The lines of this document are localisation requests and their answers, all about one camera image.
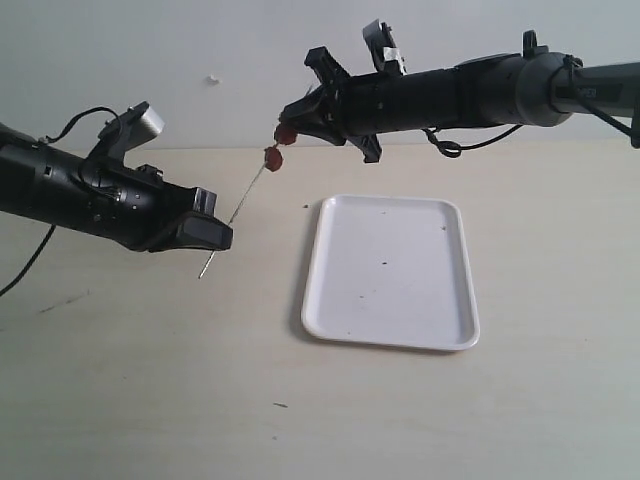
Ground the red meat ball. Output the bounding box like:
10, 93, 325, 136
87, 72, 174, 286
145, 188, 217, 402
273, 123, 298, 146
264, 146, 284, 172

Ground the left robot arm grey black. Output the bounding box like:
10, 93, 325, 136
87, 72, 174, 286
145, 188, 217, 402
1, 111, 233, 252

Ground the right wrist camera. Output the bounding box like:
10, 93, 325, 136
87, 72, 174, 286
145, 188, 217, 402
362, 19, 407, 76

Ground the thin metal skewer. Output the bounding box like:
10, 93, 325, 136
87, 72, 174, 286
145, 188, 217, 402
197, 82, 316, 280

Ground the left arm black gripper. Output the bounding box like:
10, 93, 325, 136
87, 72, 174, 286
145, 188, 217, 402
74, 162, 234, 253

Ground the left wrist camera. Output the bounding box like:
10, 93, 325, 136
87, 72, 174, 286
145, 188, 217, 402
98, 101, 165, 158

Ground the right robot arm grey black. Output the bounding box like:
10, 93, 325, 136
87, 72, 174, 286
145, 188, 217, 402
279, 21, 639, 163

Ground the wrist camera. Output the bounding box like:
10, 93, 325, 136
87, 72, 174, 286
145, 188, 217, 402
362, 19, 407, 76
98, 101, 165, 158

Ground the white plastic tray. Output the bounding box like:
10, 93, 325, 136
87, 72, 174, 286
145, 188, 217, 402
301, 194, 480, 352

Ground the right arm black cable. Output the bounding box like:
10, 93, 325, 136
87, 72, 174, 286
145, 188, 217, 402
422, 112, 640, 160

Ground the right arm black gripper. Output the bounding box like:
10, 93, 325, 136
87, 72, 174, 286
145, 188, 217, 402
279, 46, 405, 163

